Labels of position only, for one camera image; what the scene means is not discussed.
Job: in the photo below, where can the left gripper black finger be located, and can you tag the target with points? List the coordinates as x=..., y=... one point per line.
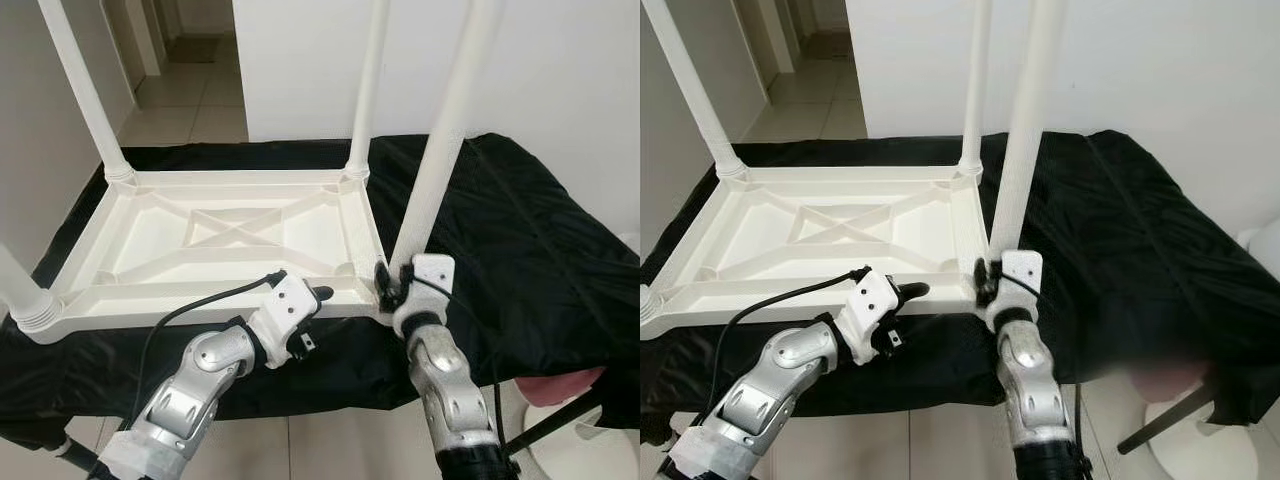
x=914, y=292
x=322, y=294

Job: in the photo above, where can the white door frame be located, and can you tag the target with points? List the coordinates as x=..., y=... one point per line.
x=775, y=30
x=145, y=35

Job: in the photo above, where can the pink cushion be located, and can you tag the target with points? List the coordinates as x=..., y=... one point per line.
x=1165, y=380
x=560, y=385

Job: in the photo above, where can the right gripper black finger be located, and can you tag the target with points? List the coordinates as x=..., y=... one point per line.
x=982, y=275
x=382, y=280

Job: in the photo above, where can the black fabric table cover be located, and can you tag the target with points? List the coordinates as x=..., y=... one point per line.
x=1150, y=230
x=540, y=250

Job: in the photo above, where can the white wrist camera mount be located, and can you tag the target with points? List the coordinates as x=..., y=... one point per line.
x=432, y=275
x=285, y=305
x=868, y=300
x=1020, y=270

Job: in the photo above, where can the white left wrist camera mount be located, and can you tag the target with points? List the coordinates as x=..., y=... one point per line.
x=285, y=305
x=868, y=300

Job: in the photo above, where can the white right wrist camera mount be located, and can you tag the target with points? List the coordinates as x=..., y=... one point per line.
x=1020, y=270
x=432, y=275

